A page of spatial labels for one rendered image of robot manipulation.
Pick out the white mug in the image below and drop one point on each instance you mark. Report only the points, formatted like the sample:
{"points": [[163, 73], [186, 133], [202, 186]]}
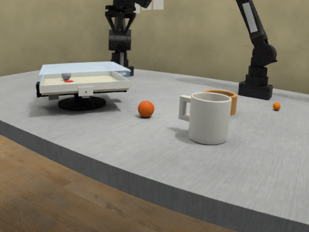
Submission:
{"points": [[209, 118]]}

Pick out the orange ball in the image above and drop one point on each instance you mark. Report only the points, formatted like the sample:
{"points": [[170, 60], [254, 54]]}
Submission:
{"points": [[146, 108], [276, 106]]}

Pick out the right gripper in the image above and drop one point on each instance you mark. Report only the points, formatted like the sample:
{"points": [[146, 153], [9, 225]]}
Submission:
{"points": [[125, 12]]}

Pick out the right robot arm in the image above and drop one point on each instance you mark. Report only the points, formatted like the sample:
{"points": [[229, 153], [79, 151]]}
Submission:
{"points": [[114, 39]]}

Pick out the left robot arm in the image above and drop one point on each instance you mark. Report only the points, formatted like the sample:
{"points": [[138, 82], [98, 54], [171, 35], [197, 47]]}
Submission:
{"points": [[263, 53]]}

